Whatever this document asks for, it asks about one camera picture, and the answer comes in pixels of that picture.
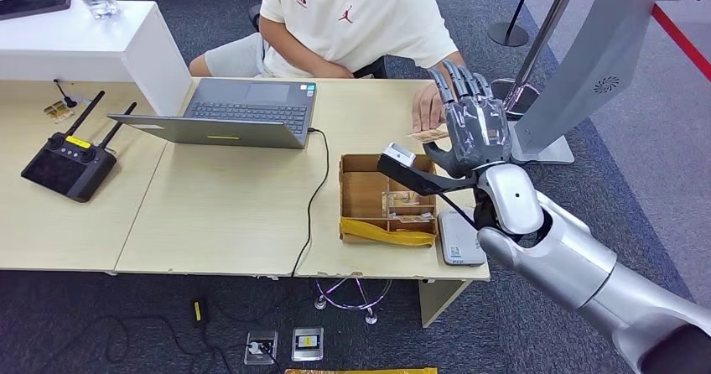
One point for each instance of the person's right hand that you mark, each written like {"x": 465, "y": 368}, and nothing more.
{"x": 333, "y": 72}

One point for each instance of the person's left hand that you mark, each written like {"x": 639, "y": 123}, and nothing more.
{"x": 428, "y": 110}

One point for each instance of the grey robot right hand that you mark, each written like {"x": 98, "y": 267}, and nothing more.
{"x": 477, "y": 132}

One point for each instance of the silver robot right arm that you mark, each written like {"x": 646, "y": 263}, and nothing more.
{"x": 555, "y": 249}

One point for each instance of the person's right forearm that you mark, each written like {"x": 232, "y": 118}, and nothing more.
{"x": 283, "y": 49}

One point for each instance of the person's left forearm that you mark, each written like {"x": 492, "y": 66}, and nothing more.
{"x": 460, "y": 57}

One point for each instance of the person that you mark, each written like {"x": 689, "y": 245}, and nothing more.
{"x": 355, "y": 16}

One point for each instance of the upright patterned key card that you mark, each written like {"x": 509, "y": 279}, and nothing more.
{"x": 401, "y": 200}

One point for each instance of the flat pale key card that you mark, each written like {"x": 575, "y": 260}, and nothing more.
{"x": 414, "y": 217}

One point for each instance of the white card reader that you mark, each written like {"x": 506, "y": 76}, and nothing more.
{"x": 458, "y": 244}

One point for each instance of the small gold card stack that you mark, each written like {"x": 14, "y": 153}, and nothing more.
{"x": 58, "y": 112}

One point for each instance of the divided cardboard box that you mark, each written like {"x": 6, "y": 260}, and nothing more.
{"x": 361, "y": 193}

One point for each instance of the grey laptop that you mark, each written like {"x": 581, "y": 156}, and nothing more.
{"x": 239, "y": 132}

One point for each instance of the grey kiosk stand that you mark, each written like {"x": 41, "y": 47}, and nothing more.
{"x": 589, "y": 66}

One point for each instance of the yellow tape strip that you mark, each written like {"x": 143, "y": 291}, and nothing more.
{"x": 389, "y": 236}

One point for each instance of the white desk leg panel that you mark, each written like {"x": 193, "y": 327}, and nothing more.
{"x": 437, "y": 299}

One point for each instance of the chrome stool base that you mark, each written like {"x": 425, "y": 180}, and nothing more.
{"x": 370, "y": 317}

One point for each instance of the red barrier belt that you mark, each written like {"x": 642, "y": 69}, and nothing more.
{"x": 686, "y": 44}

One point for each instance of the white counter block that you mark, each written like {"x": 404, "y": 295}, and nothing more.
{"x": 78, "y": 41}

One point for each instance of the floor socket with yellow label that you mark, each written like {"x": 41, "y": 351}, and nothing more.
{"x": 307, "y": 344}

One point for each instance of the black power adapter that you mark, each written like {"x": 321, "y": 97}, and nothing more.
{"x": 198, "y": 312}

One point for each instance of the black remote controller with antennas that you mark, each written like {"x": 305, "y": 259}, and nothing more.
{"x": 66, "y": 168}

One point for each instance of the floor socket with white plug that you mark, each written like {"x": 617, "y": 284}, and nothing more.
{"x": 260, "y": 347}

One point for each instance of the black tablet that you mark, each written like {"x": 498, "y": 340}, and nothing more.
{"x": 33, "y": 4}

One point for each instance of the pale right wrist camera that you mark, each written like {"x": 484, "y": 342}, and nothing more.
{"x": 399, "y": 153}

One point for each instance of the black camera bracket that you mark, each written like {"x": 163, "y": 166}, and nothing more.
{"x": 422, "y": 181}

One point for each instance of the black stanchion post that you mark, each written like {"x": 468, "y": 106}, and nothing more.
{"x": 507, "y": 34}

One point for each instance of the chrome stanchion post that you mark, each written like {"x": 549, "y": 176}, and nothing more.
{"x": 547, "y": 24}

